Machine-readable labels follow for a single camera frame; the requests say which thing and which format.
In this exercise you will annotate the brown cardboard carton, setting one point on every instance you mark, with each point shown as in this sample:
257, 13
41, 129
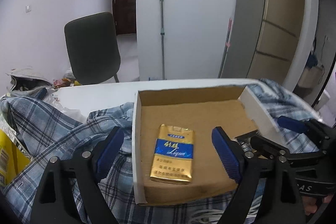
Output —
311, 77

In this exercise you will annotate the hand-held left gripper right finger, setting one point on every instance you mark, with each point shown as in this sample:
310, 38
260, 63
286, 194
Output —
226, 159

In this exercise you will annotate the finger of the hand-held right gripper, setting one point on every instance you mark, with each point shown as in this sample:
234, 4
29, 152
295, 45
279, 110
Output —
290, 123
265, 145

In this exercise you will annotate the person's right hand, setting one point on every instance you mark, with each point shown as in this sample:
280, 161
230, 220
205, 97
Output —
312, 208

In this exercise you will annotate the cardboard box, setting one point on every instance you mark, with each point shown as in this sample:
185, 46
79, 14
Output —
199, 113

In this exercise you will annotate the dark grey chair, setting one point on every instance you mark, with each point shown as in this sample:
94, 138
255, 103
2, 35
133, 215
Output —
92, 50

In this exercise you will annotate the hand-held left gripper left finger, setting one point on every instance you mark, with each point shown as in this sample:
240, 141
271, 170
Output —
110, 151

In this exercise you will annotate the clear plastic bag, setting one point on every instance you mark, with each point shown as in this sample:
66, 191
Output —
65, 111

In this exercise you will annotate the dark blue hanging cloth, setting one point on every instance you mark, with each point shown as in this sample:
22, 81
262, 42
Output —
313, 60

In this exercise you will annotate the dark brown door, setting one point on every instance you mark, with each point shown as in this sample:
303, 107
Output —
124, 1

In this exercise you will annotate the grey fabric bag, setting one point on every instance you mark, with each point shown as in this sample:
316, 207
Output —
26, 77

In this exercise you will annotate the colourful snack packets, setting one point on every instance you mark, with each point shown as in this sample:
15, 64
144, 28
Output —
64, 82

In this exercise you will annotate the yellow bag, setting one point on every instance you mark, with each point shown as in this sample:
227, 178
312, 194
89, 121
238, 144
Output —
10, 158

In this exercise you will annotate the gold brown refrigerator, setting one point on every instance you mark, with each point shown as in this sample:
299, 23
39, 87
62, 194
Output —
278, 8

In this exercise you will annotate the blue plaid shirt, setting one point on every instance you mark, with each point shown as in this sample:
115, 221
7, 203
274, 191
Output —
65, 134

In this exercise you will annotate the gold and blue cigarette pack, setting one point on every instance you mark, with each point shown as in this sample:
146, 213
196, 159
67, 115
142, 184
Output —
170, 169

